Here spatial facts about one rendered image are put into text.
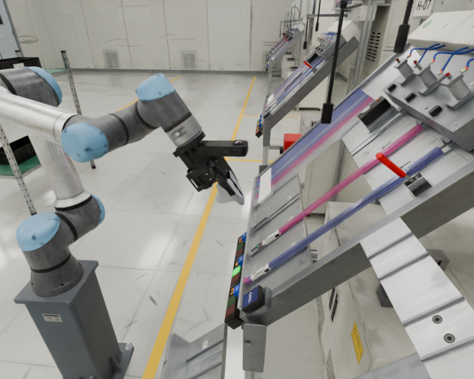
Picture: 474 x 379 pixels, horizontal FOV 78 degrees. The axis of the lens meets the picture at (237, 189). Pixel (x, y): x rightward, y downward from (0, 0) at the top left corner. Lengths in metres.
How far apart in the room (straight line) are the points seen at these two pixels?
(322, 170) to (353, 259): 1.55
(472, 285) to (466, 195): 0.60
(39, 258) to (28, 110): 0.47
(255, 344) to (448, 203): 0.46
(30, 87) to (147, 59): 9.05
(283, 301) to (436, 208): 0.34
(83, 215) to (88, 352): 0.50
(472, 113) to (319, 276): 0.37
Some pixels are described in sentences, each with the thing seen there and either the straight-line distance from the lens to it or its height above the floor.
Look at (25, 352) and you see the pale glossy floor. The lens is 1.80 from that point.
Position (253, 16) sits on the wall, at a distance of 9.26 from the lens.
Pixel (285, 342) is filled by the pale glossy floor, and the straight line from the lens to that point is 1.56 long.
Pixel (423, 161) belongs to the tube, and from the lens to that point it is 0.64.
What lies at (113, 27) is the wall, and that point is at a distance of 10.31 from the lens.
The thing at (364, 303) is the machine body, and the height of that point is 0.62.
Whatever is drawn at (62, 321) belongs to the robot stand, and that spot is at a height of 0.44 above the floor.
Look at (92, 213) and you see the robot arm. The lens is 1.11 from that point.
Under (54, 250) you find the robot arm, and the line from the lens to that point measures 1.06.
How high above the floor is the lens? 1.30
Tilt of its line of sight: 29 degrees down
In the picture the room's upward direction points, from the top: straight up
